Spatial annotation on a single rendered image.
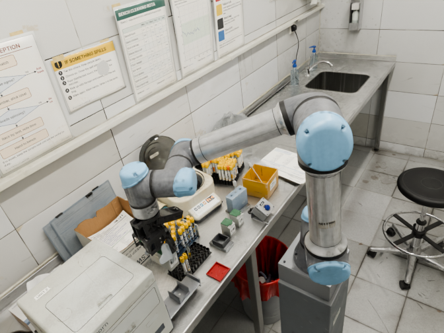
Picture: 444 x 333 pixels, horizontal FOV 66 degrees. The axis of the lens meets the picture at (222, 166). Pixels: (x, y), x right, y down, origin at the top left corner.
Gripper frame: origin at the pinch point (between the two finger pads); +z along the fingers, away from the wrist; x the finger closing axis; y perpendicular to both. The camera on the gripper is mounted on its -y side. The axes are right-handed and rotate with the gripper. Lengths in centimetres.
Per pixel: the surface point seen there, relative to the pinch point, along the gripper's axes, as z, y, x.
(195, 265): 22.5, -13.4, -4.8
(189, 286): 20.6, -4.2, 0.6
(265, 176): 21, -74, -9
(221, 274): 24.4, -16.6, 5.4
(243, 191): 15, -53, -8
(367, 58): 23, -268, -20
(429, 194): 47, -129, 58
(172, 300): 20.6, 3.2, -0.7
